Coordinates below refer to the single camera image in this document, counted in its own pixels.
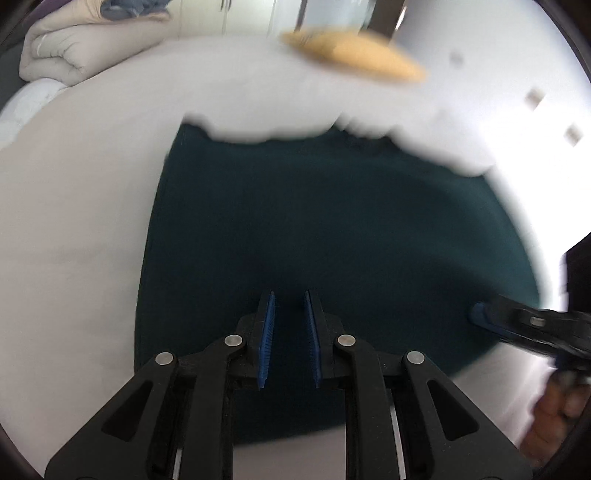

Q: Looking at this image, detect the dark brown door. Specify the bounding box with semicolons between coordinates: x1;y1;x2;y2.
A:
368;0;408;34

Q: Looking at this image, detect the beige folded duvet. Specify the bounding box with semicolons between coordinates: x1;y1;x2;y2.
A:
19;0;172;88

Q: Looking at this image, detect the yellow pillow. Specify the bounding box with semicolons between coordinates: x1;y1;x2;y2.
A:
281;28;428;85

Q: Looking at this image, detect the blue grey folded blanket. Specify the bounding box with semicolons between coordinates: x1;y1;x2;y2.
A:
102;0;170;22

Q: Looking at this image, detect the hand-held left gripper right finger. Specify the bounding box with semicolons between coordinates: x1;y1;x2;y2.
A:
302;290;534;480

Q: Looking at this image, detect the dark grey padded headboard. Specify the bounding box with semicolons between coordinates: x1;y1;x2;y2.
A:
0;44;26;114

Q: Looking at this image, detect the white wardrobe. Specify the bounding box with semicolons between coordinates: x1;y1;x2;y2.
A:
175;0;315;37

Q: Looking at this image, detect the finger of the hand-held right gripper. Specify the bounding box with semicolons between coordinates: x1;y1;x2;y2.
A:
564;240;591;297
468;295;591;358

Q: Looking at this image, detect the person's right hand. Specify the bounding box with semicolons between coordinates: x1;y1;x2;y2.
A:
521;369;588;468

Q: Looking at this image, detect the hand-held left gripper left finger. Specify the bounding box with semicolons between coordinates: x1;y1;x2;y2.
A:
45;290;278;480

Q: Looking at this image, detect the dark green sweater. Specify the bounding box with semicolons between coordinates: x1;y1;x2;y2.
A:
134;121;542;447

